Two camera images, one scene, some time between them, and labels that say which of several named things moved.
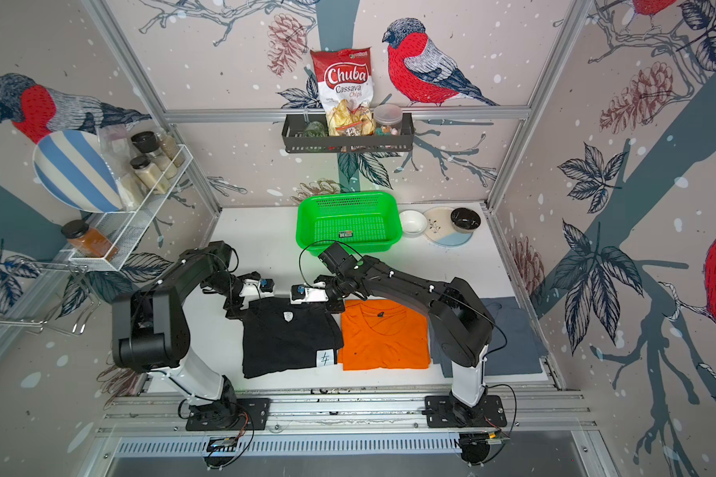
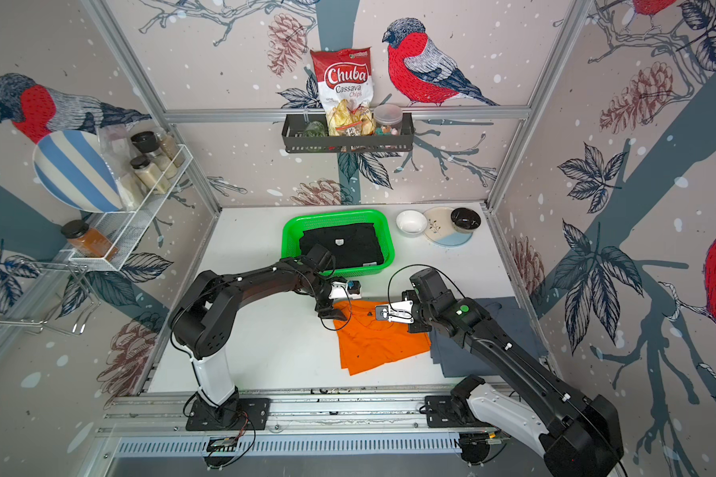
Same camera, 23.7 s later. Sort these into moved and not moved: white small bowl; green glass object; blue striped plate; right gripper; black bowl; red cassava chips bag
Moved: right gripper
Not moved: red cassava chips bag; white small bowl; black bowl; green glass object; blue striped plate
